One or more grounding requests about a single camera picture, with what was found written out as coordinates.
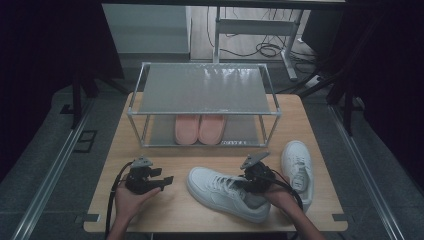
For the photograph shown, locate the white sneaker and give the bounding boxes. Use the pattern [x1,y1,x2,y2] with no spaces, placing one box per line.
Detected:
[185,166,272,224]
[280,139,315,214]

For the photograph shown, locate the grey cabinet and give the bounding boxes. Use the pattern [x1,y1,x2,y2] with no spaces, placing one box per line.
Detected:
[102,3,192,55]

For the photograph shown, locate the pink slipper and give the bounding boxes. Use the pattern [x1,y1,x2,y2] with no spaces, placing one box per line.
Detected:
[174,114,201,146]
[198,114,228,146]

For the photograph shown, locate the white power strip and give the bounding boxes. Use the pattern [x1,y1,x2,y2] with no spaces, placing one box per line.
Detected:
[304,75,325,89]

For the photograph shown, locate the aluminium floor rail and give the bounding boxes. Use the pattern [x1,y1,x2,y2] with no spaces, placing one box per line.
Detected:
[328,104,405,240]
[11,99,96,240]

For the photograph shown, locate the person's left hand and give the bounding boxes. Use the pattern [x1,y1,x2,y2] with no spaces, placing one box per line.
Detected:
[114,184,162,225]

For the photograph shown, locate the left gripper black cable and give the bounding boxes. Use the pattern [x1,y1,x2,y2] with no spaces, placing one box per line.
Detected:
[104,161,135,240]

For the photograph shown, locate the person's right hand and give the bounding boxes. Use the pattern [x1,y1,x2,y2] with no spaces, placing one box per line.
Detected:
[262,184,298,215]

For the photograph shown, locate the black metal stand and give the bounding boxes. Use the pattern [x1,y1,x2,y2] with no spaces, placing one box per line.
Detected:
[298,16,366,136]
[59,66,129,130]

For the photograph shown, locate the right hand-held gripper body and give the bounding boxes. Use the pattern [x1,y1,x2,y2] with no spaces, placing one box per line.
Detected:
[239,151,277,195]

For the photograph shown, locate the dark monitor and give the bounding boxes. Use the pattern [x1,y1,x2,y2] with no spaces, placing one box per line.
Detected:
[301,9,347,58]

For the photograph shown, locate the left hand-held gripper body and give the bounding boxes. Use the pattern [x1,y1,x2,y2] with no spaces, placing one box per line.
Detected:
[124,155,158,196]

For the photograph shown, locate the dark curtain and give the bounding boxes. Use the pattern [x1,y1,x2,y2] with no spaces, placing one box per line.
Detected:
[0,0,126,183]
[346,0,424,189]

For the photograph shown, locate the grey metal shoe rack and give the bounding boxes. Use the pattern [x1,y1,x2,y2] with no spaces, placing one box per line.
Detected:
[126,61,283,148]

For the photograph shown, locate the white metal desk frame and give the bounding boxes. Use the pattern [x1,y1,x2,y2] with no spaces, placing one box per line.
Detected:
[213,6,305,82]

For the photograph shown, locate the black floor cables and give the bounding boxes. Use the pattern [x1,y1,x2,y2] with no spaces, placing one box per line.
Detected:
[206,6,318,65]

